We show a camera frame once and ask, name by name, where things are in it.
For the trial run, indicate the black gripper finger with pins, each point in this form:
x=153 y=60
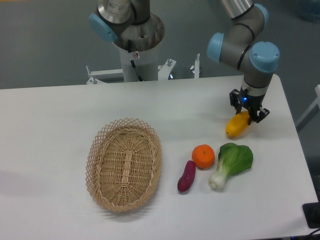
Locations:
x=257 y=115
x=234 y=101

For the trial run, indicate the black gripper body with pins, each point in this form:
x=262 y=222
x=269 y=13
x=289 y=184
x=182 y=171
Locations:
x=252 y=98

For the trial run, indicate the yellow mango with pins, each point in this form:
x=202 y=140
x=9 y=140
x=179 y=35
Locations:
x=238 y=124

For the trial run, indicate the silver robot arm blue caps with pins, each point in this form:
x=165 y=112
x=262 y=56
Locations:
x=136 y=32

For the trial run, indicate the green bok choy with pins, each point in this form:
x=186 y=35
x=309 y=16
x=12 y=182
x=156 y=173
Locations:
x=233 y=160

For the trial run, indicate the orange tangerine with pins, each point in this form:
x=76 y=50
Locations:
x=203 y=156

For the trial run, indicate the purple sweet potato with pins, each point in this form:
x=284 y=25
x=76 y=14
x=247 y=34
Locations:
x=186 y=180

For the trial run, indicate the black device at table edge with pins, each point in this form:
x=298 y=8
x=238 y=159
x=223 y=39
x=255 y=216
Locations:
x=312 y=214

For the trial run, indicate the woven wicker basket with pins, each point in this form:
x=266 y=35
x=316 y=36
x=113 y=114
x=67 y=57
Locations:
x=124 y=165

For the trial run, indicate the white table leg frame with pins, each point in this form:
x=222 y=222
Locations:
x=310 y=111

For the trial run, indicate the white metal base frame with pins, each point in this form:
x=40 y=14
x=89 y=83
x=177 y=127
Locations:
x=165 y=71

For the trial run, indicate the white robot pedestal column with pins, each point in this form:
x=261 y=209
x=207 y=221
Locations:
x=139 y=66

